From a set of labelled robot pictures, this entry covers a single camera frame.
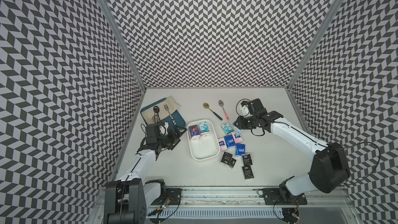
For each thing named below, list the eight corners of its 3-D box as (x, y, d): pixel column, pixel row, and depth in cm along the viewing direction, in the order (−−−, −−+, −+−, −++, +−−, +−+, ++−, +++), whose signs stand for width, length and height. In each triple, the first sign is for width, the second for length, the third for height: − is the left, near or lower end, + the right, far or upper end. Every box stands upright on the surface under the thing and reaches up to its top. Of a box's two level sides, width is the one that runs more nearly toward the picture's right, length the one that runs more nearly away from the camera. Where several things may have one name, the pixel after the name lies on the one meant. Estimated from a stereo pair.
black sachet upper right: (243, 165, 83) (244, 163, 81) (241, 155, 87) (242, 153, 84) (251, 165, 83) (252, 163, 81) (249, 155, 87) (250, 153, 85)
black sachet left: (220, 161, 84) (220, 159, 82) (223, 153, 87) (224, 151, 85) (229, 165, 83) (230, 163, 81) (232, 156, 86) (232, 154, 84)
